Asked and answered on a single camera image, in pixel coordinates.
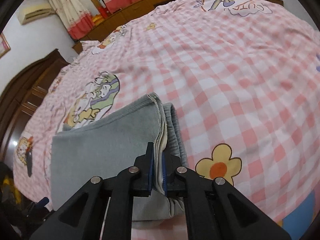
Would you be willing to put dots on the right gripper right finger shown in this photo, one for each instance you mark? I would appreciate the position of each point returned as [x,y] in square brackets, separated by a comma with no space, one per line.
[214,209]

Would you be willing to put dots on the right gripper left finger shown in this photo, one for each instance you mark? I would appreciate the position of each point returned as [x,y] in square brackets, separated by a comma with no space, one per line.
[102,208]

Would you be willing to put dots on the grey-green pants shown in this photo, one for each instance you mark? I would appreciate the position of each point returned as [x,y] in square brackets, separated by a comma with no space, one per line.
[107,146]

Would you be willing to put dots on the black smartphone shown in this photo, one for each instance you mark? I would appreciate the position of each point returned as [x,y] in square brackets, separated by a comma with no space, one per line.
[29,160]

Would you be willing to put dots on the dark wooden headboard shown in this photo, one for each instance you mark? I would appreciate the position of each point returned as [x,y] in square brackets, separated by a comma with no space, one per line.
[23,95]

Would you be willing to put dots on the pink checkered bed sheet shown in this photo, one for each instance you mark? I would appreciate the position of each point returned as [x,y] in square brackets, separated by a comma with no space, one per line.
[243,76]

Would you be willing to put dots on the framed wall picture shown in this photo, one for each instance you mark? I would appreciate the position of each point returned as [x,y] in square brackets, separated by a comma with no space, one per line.
[4,46]

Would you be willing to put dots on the white wall air conditioner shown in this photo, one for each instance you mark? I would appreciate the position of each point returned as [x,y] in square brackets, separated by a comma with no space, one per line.
[31,12]

